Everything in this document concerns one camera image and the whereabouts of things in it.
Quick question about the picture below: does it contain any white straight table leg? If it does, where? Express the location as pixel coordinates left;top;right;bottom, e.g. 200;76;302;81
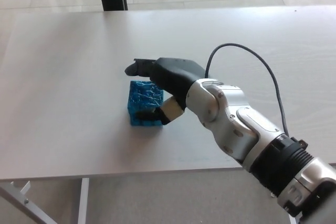
77;178;90;224

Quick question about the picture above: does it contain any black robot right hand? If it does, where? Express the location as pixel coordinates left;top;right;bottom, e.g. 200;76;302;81
123;57;206;126

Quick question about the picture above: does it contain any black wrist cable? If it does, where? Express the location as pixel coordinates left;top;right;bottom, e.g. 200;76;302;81
205;43;290;138

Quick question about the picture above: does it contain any white diagonal table brace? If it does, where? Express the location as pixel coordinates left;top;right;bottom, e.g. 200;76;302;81
0;182;54;224

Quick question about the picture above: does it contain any white metal table bracket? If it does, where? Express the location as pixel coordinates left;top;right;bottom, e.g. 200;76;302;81
9;180;31;196

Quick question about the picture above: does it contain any blue foil-wrapped cube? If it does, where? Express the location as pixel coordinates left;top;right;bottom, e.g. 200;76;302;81
127;79;165;128

